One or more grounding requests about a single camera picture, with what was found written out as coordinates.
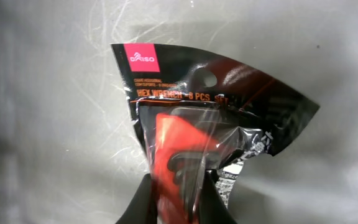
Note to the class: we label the grey plastic mesh basket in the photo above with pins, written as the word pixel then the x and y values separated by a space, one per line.
pixel 68 152

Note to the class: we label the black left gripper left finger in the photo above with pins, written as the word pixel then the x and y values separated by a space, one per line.
pixel 142 209

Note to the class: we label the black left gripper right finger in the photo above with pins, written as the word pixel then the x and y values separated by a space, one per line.
pixel 211 207

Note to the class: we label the black red hex wrench pack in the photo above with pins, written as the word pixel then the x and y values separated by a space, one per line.
pixel 195 111

